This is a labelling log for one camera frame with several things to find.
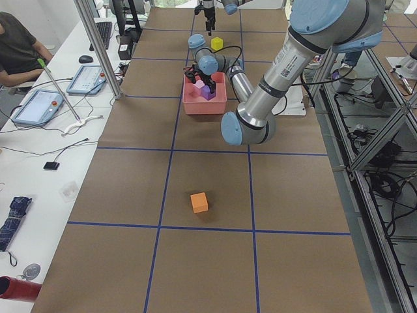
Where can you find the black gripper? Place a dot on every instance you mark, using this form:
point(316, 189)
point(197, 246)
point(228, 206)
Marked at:
point(208, 9)
point(206, 78)

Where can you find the purple foam block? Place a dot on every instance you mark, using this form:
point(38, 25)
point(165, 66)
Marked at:
point(205, 93)

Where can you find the pink foam block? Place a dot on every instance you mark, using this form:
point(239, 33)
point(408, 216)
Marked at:
point(196, 88)

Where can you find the yellow foam block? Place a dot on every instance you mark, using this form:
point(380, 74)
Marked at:
point(216, 43)

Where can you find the orange foam block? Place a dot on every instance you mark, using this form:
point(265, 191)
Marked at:
point(199, 202)

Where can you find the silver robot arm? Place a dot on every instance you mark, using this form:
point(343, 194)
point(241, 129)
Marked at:
point(230, 7)
point(314, 28)

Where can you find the pink plastic bin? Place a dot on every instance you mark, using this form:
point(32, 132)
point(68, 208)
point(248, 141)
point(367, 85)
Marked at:
point(198, 100)

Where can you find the black label printer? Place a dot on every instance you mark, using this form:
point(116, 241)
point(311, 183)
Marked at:
point(127, 44)

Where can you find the black keyboard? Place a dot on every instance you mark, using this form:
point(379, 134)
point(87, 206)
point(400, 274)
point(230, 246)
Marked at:
point(105, 31)

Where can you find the far teach pendant tablet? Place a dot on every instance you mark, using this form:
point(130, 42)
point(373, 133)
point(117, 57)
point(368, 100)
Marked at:
point(88, 81)

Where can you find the teach pendant tablet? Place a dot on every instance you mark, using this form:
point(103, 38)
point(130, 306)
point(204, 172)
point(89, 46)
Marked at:
point(88, 81)
point(39, 108)

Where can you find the black computer mouse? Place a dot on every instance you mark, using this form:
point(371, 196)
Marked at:
point(84, 59)

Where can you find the near teach pendant tablet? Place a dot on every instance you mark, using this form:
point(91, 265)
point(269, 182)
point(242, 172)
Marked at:
point(39, 108)

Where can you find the green tipped metal rod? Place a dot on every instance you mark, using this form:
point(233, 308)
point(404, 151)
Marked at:
point(61, 92)

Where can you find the small black device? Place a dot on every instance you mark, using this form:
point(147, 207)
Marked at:
point(51, 166)

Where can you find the seated person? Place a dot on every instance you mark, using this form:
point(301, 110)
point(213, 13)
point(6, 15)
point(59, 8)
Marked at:
point(20, 52)

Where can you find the folded blue umbrella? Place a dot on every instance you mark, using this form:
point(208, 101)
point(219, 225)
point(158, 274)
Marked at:
point(18, 209)

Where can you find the red cylinder bottle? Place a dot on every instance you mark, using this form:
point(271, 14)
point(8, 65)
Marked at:
point(19, 290)

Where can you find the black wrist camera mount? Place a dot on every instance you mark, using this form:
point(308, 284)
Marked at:
point(192, 73)

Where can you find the aluminium frame post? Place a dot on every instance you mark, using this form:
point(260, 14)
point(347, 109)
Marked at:
point(89, 24)

